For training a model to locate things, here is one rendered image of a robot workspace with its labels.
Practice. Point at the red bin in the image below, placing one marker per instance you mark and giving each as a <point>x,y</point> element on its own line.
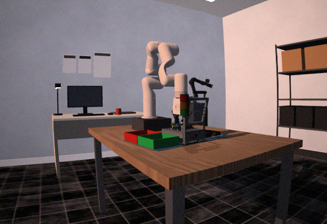
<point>132,136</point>

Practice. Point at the green bin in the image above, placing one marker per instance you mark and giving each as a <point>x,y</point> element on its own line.
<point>159,140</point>

